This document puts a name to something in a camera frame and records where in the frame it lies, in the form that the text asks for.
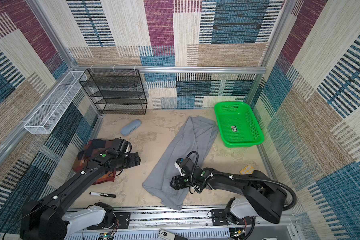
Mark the grey long sleeve shirt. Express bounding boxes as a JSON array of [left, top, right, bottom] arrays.
[[142, 115, 220, 211]]

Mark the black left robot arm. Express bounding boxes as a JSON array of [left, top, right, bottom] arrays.
[[20, 139, 141, 240]]

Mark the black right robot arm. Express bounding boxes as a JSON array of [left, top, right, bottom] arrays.
[[170, 167, 296, 224]]

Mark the blue fabric glasses case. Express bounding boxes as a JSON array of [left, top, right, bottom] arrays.
[[120, 120, 142, 136]]

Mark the multicolour patchwork folded shirt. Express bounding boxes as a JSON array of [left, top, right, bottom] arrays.
[[72, 139, 113, 173]]

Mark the black marker pen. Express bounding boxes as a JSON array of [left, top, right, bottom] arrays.
[[90, 192, 117, 198]]

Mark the yellow calculator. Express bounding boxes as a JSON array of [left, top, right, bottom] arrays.
[[240, 165, 255, 175]]

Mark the green plastic basket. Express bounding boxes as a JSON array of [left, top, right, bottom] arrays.
[[214, 102, 265, 148]]

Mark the black corrugated right cable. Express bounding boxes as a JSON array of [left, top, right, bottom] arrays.
[[184, 150, 298, 211]]

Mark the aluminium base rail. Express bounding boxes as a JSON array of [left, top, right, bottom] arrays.
[[62, 205, 304, 240]]

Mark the black wire mesh shelf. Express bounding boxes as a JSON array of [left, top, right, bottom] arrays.
[[79, 69, 148, 115]]

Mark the white wire mesh basket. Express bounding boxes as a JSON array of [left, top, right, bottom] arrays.
[[24, 71, 84, 135]]

